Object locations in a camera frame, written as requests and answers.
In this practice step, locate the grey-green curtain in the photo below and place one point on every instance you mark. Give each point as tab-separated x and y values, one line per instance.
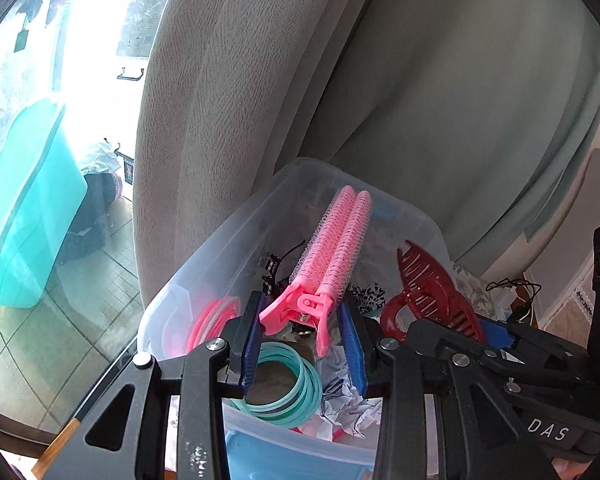
380	85

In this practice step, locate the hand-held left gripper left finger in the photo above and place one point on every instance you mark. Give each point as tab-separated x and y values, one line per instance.
252	340

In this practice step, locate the hanging clothes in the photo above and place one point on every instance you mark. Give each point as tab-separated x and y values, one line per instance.
22	37

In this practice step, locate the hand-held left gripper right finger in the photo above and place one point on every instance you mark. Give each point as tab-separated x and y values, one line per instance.
355	350

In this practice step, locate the person's right hand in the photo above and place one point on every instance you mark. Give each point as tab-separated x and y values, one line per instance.
575	470

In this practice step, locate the pink hair roller clip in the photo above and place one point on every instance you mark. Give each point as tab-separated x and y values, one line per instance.
330	240

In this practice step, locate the clear plastic container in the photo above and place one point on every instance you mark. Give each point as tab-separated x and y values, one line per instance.
220	260

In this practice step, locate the white standing air conditioner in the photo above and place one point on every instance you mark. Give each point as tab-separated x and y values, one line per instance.
597	180

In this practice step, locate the leopard print scrunchie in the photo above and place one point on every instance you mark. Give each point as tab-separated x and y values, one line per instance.
370	300

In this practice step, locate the bundle of pink bangles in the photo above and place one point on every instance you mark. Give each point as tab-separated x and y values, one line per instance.
205	325

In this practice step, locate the grey floral blanket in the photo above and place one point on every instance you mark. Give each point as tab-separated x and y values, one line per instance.
472	290

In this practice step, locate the dark red hair claw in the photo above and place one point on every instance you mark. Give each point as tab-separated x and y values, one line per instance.
430	280

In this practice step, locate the white paper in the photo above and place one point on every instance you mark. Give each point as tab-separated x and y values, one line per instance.
340	410

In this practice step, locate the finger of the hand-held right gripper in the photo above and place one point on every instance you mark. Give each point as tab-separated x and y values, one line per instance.
445	340
495	332

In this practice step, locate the black studded headband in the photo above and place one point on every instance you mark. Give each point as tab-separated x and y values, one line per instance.
270	280

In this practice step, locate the teal plastic tub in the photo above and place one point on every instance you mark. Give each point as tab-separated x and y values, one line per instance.
30	210

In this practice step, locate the set of teal bangles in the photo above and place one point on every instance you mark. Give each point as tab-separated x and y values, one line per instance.
300	385

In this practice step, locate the beige quilted lace cover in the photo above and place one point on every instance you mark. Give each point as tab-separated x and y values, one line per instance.
570	317

